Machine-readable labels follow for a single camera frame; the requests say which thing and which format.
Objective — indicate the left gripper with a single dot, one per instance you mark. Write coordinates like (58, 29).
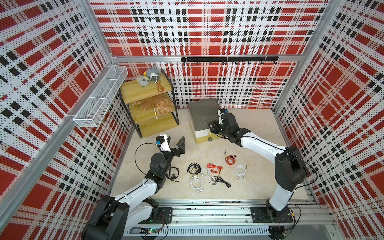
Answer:
(181, 148)

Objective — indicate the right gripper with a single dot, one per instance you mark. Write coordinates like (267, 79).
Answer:
(213, 128)

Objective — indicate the white drawer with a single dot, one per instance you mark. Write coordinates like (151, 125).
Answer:
(202, 133)

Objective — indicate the grey top drawer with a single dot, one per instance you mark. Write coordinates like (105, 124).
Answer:
(203, 112)

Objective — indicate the red earphones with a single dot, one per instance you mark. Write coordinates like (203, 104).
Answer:
(230, 159)
(214, 168)

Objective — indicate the white earphones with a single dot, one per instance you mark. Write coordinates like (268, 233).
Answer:
(196, 184)
(206, 174)
(240, 171)

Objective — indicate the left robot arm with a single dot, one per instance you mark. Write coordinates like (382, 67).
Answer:
(114, 216)

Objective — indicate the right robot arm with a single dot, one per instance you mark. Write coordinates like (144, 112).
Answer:
(290, 169)

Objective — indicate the three-drawer storage cabinet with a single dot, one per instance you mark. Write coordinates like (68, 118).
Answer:
(202, 114)

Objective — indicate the black earphones far left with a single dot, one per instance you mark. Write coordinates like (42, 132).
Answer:
(173, 176)

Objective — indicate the black braided earphones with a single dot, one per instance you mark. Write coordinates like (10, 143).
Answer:
(194, 169)

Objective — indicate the black earphones front centre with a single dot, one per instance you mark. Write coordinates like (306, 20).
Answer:
(219, 179)

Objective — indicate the wooden three-tier shelf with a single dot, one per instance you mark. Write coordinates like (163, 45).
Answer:
(146, 123)

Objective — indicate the brown plush bear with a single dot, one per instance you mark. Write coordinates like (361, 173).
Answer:
(159, 104)

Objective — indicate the orange carabiner toy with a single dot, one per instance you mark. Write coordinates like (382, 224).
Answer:
(160, 88)

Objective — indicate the grey plush toy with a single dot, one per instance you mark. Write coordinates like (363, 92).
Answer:
(153, 74)

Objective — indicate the green circuit board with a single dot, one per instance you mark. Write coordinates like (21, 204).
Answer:
(149, 231)

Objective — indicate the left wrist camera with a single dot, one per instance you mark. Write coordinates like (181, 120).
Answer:
(159, 142)

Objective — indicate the black wall hook rail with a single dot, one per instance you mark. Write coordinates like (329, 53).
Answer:
(260, 59)

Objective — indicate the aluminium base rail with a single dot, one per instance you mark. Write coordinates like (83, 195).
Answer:
(301, 220)

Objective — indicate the white wire mesh basket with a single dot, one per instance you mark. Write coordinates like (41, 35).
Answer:
(93, 111)

